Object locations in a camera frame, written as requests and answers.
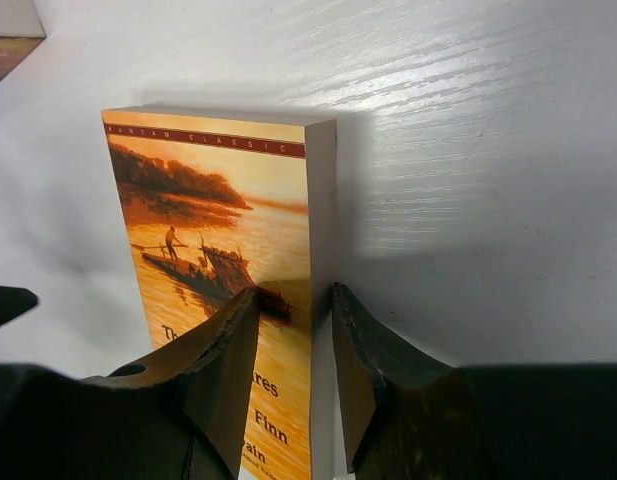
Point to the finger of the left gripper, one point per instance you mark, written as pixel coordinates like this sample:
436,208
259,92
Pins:
15,301

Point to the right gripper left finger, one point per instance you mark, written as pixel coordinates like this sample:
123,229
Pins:
177,413

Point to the Jane Eyre blue book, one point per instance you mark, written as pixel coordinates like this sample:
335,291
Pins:
21,32

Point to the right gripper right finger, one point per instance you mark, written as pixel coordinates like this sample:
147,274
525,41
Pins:
407,415

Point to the yellow orange book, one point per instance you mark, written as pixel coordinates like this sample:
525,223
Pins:
217,201

